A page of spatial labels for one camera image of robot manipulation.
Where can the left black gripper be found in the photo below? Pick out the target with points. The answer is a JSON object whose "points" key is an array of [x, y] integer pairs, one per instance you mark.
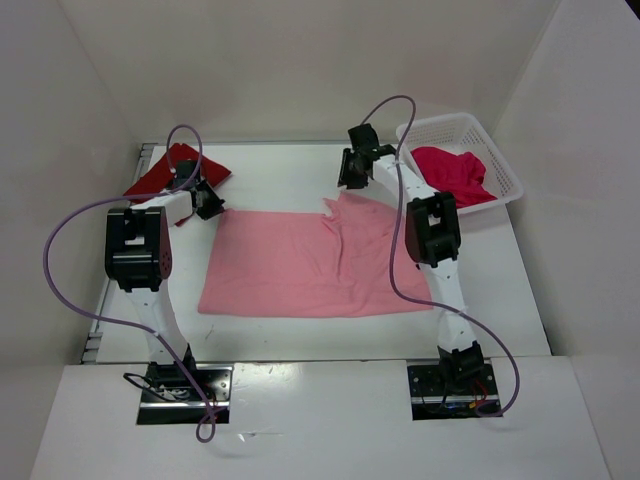
{"points": [[211, 205]]}

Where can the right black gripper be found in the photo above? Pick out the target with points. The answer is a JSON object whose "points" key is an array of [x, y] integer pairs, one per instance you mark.
{"points": [[351, 167]]}

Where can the dark red t-shirt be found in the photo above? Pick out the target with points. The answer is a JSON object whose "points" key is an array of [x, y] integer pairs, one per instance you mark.
{"points": [[159, 176]]}

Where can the light pink t-shirt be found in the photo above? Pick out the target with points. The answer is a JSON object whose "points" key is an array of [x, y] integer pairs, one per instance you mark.
{"points": [[340, 264]]}

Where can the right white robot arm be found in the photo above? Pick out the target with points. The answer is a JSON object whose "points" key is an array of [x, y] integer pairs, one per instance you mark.
{"points": [[432, 240]]}

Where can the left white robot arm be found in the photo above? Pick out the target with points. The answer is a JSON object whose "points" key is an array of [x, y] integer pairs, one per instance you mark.
{"points": [[138, 257]]}

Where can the magenta t-shirt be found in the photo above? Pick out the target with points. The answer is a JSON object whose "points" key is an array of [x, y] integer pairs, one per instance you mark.
{"points": [[462, 175]]}

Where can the white plastic basket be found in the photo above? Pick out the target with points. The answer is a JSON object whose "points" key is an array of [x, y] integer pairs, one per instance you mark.
{"points": [[459, 133]]}

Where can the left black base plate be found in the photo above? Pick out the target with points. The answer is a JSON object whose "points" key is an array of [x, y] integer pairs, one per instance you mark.
{"points": [[168, 397]]}

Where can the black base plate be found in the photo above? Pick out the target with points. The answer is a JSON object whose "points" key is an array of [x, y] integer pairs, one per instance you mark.
{"points": [[168, 397], [431, 399]]}

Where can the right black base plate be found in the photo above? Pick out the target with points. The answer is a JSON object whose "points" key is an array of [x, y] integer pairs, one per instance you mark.
{"points": [[431, 399]]}

